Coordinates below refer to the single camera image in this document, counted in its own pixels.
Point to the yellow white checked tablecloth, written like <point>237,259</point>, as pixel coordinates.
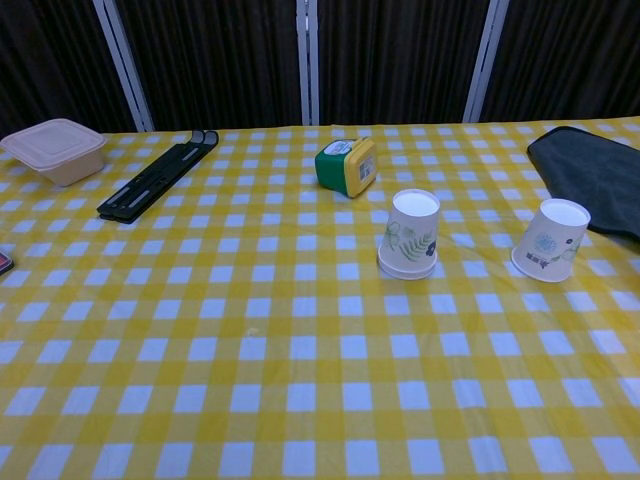
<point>250,375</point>

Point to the paper cup blue text print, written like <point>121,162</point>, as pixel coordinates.
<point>547,250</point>

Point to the green yellow plastic container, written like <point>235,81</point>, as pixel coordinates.
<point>345,167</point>

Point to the paper cup fern dark flower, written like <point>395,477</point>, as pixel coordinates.
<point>412,230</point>

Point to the black folding stand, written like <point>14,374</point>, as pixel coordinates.
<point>150,180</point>

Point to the pink lidded lunch box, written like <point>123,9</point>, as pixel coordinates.
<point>52,145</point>

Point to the white partition frame post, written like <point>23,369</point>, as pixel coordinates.
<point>125,70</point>
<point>307,65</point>
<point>484,65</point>

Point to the dark grey cloth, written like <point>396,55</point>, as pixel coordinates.
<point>595,175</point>

